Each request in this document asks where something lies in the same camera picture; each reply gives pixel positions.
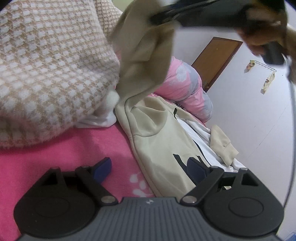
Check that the beige white houndstooth blanket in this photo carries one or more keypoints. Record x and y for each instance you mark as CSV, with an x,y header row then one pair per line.
x,y
56,66

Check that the hot pink floral bedsheet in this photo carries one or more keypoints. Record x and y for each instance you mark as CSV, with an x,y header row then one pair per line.
x,y
22,167

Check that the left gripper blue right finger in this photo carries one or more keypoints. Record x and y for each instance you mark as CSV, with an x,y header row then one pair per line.
x,y
205,179

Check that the pink floral rolled duvet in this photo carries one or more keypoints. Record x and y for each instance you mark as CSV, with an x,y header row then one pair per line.
x,y
185,88

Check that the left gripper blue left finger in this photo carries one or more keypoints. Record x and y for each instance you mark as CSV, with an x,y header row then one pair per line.
x,y
93,176

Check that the beige zip jacket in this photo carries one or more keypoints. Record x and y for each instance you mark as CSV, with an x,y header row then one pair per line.
x,y
162,136

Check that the person right hand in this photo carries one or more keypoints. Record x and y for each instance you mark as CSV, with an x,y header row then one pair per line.
x,y
274,29

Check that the brown wooden door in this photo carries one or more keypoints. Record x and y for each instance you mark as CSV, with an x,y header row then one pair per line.
x,y
214,59

